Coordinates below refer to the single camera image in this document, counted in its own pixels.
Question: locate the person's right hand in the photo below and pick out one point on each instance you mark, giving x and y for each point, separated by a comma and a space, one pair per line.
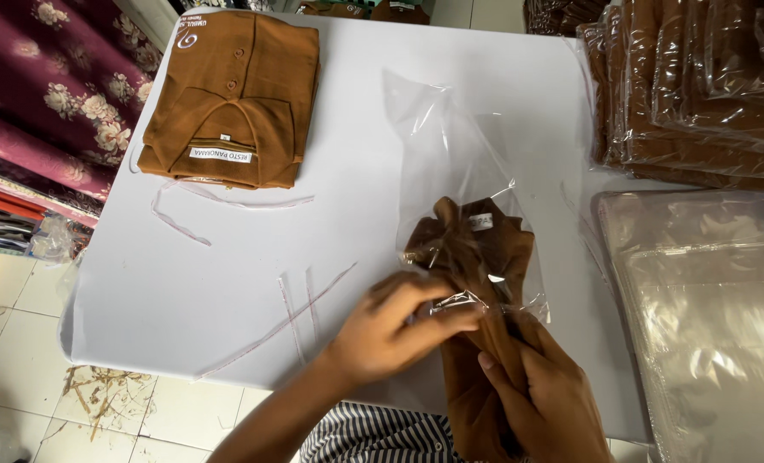
549, 411

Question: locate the person's left hand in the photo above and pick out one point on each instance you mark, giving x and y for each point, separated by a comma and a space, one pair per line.
382, 334

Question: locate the person's left fingers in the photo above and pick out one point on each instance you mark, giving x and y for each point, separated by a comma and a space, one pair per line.
433, 308

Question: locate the brown shirt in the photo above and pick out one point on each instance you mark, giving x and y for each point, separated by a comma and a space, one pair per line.
478, 308

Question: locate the clear plastic bag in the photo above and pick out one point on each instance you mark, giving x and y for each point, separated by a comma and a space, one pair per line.
465, 193

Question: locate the clear adhesive strip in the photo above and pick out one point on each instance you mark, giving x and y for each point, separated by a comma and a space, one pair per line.
312, 302
292, 321
272, 328
227, 206

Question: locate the person's striped shirt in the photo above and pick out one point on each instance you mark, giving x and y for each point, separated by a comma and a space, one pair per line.
382, 437

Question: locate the stack of clear plastic bags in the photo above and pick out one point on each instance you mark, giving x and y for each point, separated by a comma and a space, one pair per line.
703, 321

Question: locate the stack of brown folded shirts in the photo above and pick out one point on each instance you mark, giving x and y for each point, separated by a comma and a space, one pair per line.
231, 103

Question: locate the brown shirts in background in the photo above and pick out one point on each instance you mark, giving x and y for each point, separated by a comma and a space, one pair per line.
362, 9

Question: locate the stack of bagged brown shirts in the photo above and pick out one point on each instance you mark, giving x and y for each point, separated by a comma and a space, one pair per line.
690, 83

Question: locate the crumpled clear plastic wrap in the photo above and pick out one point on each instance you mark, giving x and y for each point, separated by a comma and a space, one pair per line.
51, 241

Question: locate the rolls of floral fabric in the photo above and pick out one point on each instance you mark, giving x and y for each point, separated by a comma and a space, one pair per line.
47, 109

